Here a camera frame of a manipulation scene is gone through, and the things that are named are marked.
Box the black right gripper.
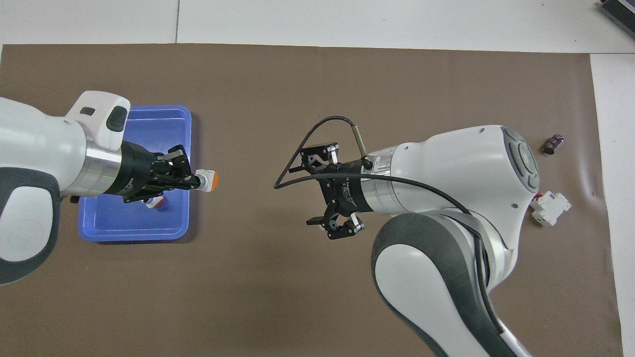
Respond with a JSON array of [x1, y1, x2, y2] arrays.
[[289, 142, 369, 240]]

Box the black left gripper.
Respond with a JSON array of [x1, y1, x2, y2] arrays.
[[117, 141, 202, 204]]

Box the orange white rotary switch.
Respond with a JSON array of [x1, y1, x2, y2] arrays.
[[194, 170, 220, 193]]

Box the blue plastic tray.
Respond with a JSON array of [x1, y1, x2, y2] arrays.
[[78, 105, 193, 243]]

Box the brown paper mat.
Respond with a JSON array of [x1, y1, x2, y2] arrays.
[[0, 44, 625, 357]]

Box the white red circuit breaker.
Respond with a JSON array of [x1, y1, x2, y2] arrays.
[[529, 191, 572, 227]]

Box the small black terminal block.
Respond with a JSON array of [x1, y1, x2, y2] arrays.
[[542, 134, 566, 155]]

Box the grey ribbed device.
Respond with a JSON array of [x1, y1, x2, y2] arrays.
[[599, 0, 635, 26]]

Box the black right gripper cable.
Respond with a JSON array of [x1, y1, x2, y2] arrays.
[[273, 116, 516, 348]]

